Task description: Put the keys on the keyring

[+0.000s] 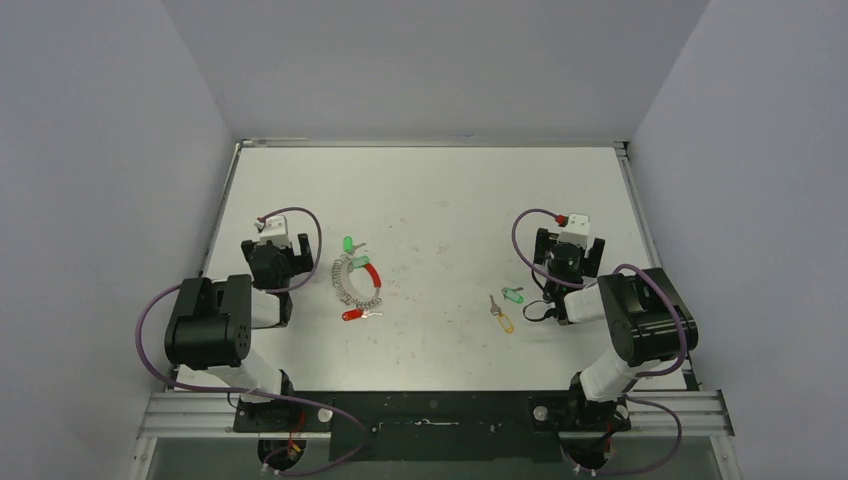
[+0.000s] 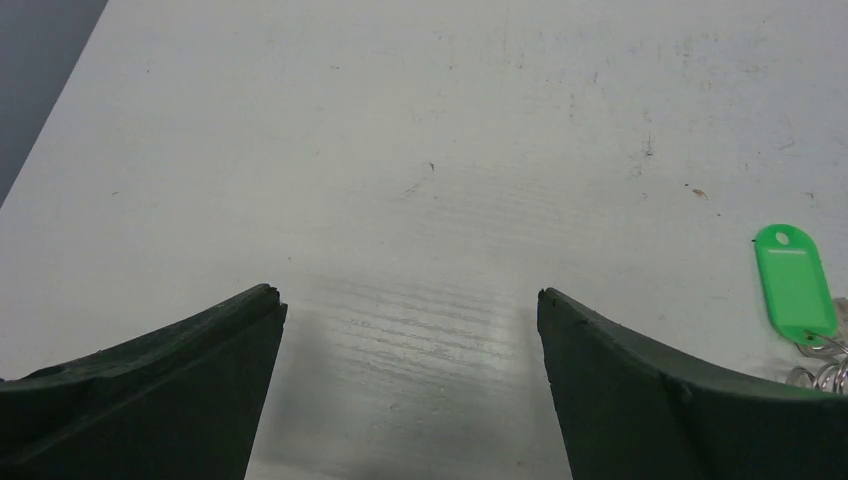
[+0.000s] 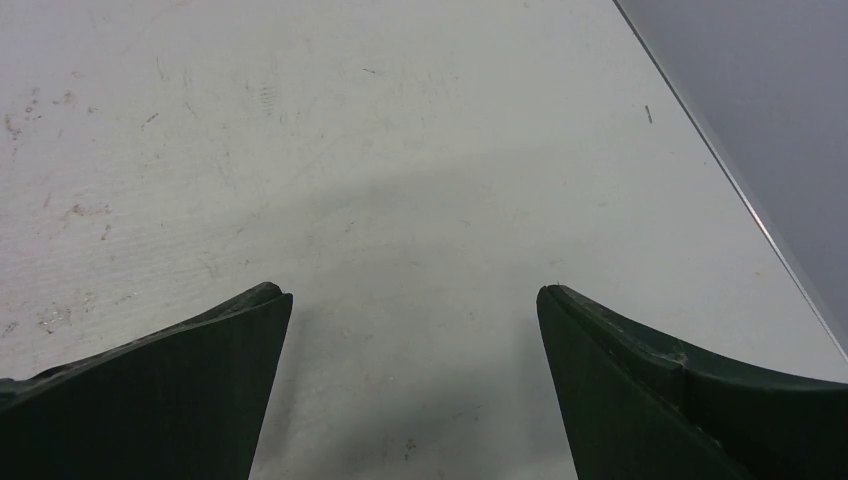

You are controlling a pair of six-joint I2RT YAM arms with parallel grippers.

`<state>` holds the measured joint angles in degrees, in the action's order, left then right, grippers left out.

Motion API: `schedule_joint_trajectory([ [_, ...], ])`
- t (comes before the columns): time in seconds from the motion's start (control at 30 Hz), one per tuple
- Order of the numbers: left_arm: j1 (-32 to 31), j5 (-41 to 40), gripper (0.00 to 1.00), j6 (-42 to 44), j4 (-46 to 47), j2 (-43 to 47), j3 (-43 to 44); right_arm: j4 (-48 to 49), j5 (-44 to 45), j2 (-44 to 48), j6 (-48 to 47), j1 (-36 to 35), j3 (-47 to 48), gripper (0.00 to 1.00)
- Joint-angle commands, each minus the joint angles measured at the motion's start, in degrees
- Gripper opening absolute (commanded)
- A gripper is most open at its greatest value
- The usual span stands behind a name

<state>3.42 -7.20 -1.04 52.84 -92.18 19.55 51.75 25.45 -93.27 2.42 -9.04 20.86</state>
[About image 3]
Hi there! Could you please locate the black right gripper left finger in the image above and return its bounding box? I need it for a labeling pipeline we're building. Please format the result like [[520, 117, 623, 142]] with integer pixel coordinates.
[[1, 282, 293, 479]]

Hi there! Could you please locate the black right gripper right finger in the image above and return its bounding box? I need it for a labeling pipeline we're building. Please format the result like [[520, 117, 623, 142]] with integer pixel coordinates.
[[536, 285, 847, 479]]

